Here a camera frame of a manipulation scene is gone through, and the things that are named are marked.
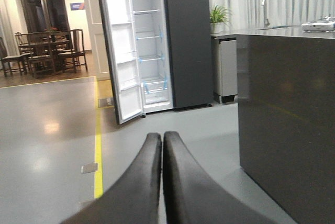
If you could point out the white panelled room door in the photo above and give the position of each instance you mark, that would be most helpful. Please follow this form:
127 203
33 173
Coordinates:
96 32

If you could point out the white dishwasher cabinet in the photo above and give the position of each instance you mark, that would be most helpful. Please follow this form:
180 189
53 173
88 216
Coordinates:
224 54

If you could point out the grey stone kitchen counter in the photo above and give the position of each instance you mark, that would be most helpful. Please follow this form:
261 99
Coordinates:
285 83

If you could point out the green potted plant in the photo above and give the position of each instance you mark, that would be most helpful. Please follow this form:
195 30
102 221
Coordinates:
219 17

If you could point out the dark wooden dining chair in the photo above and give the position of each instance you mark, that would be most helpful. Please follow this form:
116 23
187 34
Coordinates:
6 61
40 58
74 54

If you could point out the dark floor label sign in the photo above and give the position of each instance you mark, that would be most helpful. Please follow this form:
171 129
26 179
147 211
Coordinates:
105 102

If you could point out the blue wall sign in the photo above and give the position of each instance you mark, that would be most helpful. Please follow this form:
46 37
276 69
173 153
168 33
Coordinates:
77 6

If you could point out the silver kitchen faucet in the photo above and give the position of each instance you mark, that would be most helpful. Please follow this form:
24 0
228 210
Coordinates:
266 22

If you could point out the dark grey side-by-side fridge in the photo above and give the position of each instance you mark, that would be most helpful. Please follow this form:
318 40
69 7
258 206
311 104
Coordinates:
173 41

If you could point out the clear fridge crisper drawer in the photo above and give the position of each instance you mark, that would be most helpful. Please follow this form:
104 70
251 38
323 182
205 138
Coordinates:
155 90

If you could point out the fridge door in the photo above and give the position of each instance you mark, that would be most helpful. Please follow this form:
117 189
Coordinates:
123 58

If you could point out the dark wooden dining table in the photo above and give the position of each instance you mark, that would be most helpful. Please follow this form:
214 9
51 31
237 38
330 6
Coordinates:
54 45

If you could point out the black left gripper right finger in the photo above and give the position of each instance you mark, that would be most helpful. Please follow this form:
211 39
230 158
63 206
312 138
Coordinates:
192 196

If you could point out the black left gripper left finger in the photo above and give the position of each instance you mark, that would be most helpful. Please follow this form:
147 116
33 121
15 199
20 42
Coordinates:
134 197

